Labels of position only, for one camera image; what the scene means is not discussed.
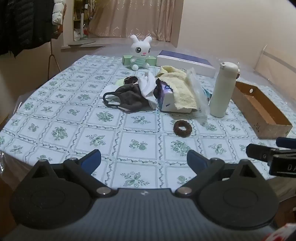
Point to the white bunny plush toy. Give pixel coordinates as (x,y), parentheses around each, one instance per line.
(138,52)

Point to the wooden headboard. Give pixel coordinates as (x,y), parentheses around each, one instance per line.
(277,60)

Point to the brown jacket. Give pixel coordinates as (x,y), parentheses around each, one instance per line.
(57,31)

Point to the red patterned cloth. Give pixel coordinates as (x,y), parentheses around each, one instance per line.
(282,233)

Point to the white insulated bottle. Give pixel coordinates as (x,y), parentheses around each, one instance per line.
(222,92)

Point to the clear plastic bag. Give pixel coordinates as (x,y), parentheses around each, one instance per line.
(196,92)

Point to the dark grey face mask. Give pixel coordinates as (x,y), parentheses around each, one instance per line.
(131,99)

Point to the flat white purple box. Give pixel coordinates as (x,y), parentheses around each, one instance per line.
(185,64)

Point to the brown scrunchie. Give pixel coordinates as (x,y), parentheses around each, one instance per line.
(176,128)

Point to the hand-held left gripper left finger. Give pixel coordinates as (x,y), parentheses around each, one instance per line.
(91,160)

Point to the green cardboard carton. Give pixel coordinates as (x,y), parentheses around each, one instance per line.
(126,60)

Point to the teal packet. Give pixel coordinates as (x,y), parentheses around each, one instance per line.
(207,93)

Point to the floral tablecloth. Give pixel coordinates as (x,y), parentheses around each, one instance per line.
(69,111)

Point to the white puffer jacket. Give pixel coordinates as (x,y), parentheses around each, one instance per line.
(57,12)

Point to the purple tissue pack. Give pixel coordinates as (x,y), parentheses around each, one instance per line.
(166,102)

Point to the yellow towel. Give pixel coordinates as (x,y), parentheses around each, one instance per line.
(180,92)

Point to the white cloth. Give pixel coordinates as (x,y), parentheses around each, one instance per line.
(146,87)

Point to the brown cardboard box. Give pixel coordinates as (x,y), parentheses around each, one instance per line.
(261,109)

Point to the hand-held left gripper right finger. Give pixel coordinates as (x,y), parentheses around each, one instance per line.
(196,161)

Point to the black jacket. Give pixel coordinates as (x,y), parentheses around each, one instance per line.
(23,23)

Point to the light green cloth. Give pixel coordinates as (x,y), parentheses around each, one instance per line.
(119,82)

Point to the beige curtain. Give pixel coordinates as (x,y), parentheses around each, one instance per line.
(134,18)

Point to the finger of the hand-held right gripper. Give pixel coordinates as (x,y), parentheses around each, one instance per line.
(286,142)
(259,151)

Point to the wooden coat stand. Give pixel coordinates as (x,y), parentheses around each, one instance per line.
(51,60)

